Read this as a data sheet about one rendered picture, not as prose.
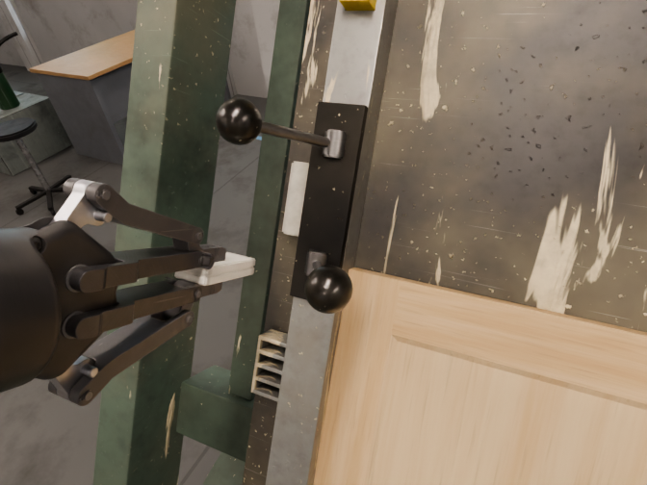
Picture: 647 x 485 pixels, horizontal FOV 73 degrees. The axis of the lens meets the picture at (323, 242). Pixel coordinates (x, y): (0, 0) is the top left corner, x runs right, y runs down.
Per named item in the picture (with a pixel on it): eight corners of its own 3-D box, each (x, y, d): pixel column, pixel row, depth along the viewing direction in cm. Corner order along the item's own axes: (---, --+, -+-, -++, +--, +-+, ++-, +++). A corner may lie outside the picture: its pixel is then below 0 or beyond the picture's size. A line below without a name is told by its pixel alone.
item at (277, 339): (263, 382, 53) (250, 392, 50) (271, 328, 52) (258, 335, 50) (292, 393, 52) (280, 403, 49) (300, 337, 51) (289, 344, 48)
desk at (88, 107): (235, 100, 452) (217, 21, 404) (127, 168, 359) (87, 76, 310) (184, 93, 483) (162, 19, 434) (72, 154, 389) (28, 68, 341)
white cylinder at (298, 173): (298, 163, 50) (289, 231, 51) (287, 160, 47) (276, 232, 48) (323, 165, 48) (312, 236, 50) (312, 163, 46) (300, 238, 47)
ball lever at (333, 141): (328, 164, 45) (205, 140, 37) (334, 127, 44) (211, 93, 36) (352, 166, 42) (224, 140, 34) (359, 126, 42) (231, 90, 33)
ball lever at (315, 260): (295, 276, 45) (302, 317, 32) (299, 241, 45) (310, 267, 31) (330, 281, 46) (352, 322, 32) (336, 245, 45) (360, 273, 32)
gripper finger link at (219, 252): (168, 264, 31) (171, 223, 31) (210, 257, 36) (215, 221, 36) (184, 268, 31) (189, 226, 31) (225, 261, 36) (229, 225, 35)
